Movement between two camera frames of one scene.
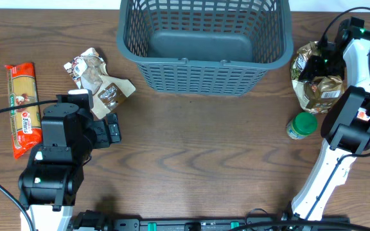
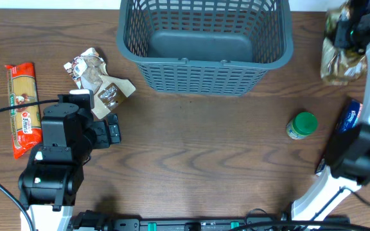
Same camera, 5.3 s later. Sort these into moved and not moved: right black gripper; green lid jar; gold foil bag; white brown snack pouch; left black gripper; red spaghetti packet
Moved: gold foil bag; right black gripper
Not moved: left black gripper; red spaghetti packet; green lid jar; white brown snack pouch
